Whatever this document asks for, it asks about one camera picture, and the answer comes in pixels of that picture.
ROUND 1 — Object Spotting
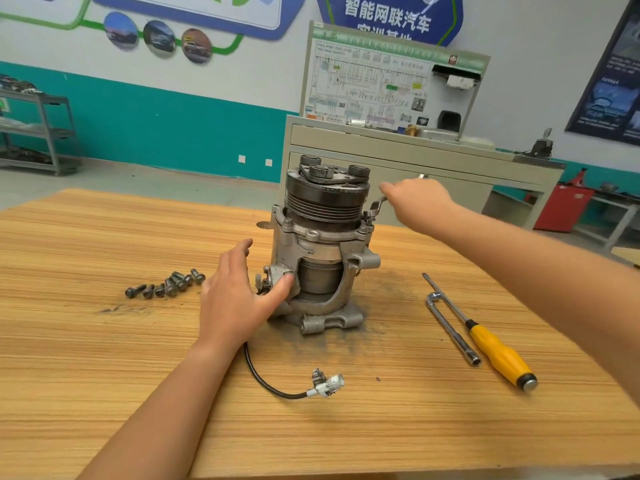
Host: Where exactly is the person's left forearm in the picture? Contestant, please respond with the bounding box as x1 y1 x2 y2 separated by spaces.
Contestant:
78 339 246 480

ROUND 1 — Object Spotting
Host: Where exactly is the small black device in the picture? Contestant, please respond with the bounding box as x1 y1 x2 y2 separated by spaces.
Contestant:
528 129 554 159

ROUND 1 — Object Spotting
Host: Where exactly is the beige workbench cabinet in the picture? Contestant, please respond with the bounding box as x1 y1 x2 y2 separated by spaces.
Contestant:
280 115 566 231

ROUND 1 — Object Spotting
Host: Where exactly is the blue hexagon wall sign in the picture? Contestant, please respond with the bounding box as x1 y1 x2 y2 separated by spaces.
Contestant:
316 0 465 47

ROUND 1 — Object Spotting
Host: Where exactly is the person's left hand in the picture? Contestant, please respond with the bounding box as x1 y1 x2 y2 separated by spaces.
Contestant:
195 237 298 358

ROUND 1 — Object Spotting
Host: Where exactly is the silver combination wrench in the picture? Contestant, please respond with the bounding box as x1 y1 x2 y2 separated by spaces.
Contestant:
366 175 427 220

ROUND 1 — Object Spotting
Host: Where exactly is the yellow handled screwdriver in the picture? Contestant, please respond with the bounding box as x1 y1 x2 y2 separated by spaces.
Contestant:
422 273 539 394

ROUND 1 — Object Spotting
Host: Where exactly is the person's right forearm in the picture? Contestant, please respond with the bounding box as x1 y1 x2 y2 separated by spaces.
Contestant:
432 209 640 406

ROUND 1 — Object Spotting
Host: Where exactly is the blue rounded infographic panel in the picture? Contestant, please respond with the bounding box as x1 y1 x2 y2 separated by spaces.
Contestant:
88 0 307 42

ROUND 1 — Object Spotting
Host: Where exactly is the red cabinet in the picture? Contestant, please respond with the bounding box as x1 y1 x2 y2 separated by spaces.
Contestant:
533 183 596 233

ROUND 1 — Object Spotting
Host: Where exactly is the silver L-shaped socket wrench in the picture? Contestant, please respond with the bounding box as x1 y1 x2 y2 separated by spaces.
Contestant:
426 293 482 368

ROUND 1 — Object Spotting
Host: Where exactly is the round photo wall decal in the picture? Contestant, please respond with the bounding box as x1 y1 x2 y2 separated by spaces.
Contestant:
142 19 177 57
180 27 213 64
104 11 140 50

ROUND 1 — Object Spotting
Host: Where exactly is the grey metal compressor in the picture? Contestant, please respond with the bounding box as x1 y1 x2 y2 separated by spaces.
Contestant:
243 155 382 400

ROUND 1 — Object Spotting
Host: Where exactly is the white wiring display board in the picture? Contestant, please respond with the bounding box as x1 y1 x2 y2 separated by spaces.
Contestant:
300 19 491 138

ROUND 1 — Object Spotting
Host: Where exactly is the dark wall poster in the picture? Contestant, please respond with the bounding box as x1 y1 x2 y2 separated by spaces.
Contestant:
565 9 640 146

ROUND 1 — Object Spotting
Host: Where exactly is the grey metal shelf cart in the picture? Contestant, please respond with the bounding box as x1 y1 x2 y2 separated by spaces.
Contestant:
0 77 81 177

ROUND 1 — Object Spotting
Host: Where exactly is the person's right hand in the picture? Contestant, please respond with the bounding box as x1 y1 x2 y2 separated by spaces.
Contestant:
378 177 463 243

